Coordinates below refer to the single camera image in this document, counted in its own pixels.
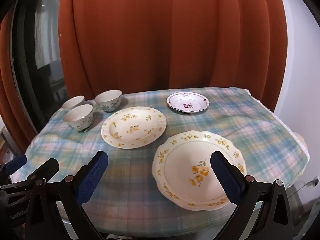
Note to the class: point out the white floral bowl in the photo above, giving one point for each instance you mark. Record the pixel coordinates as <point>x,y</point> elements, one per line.
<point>72,102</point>
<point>108,102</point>
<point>78,120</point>

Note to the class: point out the small white red-motif plate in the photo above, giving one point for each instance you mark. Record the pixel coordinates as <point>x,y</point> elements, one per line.
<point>187,102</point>

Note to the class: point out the pastel plaid tablecloth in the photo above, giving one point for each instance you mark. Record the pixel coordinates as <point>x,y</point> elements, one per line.
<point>140,175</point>

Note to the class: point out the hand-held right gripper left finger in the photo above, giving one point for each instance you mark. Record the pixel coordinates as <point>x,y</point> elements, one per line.
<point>92,177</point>

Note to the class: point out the orange curtain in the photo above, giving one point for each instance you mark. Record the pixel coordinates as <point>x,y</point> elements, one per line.
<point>162,42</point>
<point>7,85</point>

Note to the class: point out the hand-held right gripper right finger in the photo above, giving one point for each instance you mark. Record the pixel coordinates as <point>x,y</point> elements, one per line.
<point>227,180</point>

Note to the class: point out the scalloped yellow floral plate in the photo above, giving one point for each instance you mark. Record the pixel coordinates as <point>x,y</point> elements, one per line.
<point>180,170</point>

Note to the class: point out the round yellow floral plate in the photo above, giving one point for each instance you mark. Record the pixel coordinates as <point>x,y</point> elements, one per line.
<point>132,130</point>

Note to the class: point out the dark glass window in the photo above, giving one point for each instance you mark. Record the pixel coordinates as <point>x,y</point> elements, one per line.
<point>45,75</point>

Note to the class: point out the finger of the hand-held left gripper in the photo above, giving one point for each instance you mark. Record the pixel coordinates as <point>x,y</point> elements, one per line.
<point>47,167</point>
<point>15,163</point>

